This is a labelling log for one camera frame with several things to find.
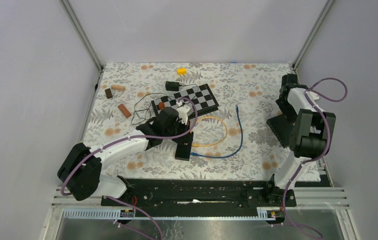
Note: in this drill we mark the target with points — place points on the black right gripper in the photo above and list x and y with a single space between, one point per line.
290 115

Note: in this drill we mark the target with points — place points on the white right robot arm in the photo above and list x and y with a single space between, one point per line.
303 127

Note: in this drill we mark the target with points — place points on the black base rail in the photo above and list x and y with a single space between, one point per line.
205 198

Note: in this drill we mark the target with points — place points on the yellow block near wall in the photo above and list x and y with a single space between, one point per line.
181 71

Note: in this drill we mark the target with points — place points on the small black network switch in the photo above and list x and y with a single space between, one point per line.
184 147

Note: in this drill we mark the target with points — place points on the large black network switch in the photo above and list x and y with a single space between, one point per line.
281 128

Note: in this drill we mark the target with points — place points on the light tan wooden block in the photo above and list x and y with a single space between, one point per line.
118 88

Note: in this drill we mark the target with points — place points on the reddish brown wooden block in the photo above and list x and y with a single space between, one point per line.
123 109

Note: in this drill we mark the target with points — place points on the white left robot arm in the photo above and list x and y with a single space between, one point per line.
81 174

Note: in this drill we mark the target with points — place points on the orange piece on checkerboard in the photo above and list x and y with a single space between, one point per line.
161 105

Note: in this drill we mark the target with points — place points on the dark brown wooden block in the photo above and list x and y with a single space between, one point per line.
108 93

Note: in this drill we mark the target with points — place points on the black power adapter with cable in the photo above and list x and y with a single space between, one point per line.
173 86

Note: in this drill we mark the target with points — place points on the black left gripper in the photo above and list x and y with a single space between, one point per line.
185 127

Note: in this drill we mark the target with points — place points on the floral patterned table mat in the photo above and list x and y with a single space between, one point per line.
234 143

